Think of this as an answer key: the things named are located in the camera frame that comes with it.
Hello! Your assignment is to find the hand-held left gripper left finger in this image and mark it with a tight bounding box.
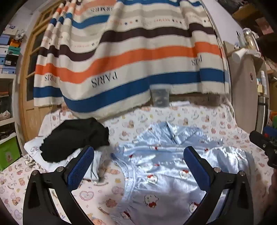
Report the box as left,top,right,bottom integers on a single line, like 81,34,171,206
23,145,96,225

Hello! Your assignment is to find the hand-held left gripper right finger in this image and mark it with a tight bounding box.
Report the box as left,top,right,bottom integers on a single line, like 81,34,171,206
184,146,254,225

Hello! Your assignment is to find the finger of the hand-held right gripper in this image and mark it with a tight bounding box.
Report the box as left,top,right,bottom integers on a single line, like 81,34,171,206
249,130,274,152
263,125,277,140

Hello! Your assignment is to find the stainless steel appliance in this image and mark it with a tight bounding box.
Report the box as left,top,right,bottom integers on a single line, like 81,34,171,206
256,96,270,130

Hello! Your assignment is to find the black garment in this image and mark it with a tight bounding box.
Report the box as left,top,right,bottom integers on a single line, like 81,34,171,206
39,118,110,163

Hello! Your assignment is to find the bear print bed sheet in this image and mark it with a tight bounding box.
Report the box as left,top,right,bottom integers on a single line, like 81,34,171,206
0,101,275,225

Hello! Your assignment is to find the white spray bottle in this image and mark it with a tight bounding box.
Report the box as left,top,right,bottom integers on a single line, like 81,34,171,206
260,70,268,94

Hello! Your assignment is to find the white garment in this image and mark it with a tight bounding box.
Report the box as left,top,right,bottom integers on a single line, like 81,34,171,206
24,136,102,184

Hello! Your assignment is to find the beige oval board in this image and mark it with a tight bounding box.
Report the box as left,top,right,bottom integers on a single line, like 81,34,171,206
228,41,263,134

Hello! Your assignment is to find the wooden door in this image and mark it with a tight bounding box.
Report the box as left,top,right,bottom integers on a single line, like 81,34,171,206
18,0,72,141

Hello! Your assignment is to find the green storage bin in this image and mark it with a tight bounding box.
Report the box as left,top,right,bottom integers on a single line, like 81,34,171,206
0,137,21,171

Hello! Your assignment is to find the clear plastic container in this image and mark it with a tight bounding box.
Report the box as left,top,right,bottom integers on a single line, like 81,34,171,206
150,85,171,107

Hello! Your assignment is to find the white hair dryer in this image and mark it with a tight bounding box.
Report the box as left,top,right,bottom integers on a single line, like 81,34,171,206
232,48,261,63

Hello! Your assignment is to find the glass jar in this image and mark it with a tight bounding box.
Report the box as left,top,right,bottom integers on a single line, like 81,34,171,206
242,28,259,52

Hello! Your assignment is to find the white shelf unit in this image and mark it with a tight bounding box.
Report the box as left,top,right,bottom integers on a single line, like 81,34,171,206
0,74,20,171

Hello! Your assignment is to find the cardboard box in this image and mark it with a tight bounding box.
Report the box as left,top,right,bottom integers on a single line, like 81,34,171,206
231,4,256,20

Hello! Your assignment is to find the striped blanket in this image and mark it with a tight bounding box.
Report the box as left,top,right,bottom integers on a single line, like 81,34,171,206
33,0,230,119

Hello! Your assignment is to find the stack of shoe boxes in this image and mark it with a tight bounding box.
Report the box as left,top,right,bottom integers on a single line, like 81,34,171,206
0,24,25,75

